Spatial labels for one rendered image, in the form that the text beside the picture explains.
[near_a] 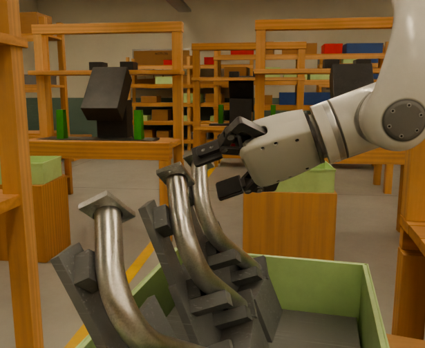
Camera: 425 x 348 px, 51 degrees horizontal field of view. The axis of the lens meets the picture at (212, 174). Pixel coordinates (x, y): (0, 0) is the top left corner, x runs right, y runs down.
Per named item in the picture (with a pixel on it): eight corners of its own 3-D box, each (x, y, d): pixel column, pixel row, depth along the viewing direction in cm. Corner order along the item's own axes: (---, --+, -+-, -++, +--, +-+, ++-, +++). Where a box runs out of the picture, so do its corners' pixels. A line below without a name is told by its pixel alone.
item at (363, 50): (383, 170, 778) (392, 39, 739) (213, 167, 815) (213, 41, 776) (375, 166, 831) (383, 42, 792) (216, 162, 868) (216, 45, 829)
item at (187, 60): (251, 151, 1042) (253, 54, 1003) (128, 149, 1080) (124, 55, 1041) (252, 148, 1095) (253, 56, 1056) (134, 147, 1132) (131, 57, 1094)
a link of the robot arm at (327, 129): (332, 128, 66) (313, 134, 67) (322, 88, 59) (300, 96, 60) (351, 171, 61) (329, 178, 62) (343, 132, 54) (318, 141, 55)
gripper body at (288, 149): (320, 137, 67) (250, 161, 69) (307, 91, 59) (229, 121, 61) (336, 175, 62) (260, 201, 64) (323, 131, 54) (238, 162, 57)
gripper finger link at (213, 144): (238, 134, 60) (193, 151, 62) (230, 119, 58) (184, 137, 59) (242, 152, 59) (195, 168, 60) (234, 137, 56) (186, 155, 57)
